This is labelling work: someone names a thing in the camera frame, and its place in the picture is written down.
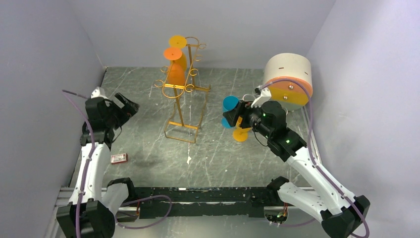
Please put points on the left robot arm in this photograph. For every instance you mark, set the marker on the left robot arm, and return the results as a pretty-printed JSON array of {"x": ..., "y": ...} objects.
[{"x": 90, "y": 213}]

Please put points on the gold wire glass rack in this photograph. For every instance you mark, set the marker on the gold wire glass rack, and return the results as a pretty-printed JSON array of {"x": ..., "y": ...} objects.
[{"x": 175, "y": 92}]

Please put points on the small red white box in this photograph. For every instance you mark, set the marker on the small red white box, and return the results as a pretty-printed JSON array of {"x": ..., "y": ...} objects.
[{"x": 119, "y": 158}]

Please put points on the orange wine glass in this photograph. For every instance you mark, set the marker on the orange wine glass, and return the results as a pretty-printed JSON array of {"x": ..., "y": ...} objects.
[{"x": 178, "y": 65}]

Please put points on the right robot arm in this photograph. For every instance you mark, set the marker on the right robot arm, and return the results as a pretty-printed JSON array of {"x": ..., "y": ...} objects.
[{"x": 338, "y": 210}]

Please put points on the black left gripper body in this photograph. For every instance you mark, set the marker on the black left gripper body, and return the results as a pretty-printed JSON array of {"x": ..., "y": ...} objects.
[{"x": 117, "y": 117}]

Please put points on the blue wine glass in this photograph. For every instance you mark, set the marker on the blue wine glass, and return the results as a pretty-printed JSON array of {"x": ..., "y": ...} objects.
[{"x": 228, "y": 104}]

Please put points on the clear wine glass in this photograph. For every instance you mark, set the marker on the clear wine glass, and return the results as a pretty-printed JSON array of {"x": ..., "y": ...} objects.
[{"x": 248, "y": 97}]

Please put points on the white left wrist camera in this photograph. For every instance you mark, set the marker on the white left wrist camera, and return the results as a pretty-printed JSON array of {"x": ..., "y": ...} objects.
[{"x": 98, "y": 92}]

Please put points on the yellow wine glass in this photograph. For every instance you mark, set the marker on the yellow wine glass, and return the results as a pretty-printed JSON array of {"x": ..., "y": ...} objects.
[
  {"x": 240, "y": 134},
  {"x": 177, "y": 43}
]

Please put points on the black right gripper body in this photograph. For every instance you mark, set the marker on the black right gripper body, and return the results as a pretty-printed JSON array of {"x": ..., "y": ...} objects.
[{"x": 252, "y": 116}]

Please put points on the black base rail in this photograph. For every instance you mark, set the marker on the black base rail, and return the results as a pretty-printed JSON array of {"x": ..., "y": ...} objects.
[{"x": 254, "y": 202}]

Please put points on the round beige drawer cabinet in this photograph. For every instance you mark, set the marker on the round beige drawer cabinet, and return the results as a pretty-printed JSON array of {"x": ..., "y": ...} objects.
[{"x": 291, "y": 75}]

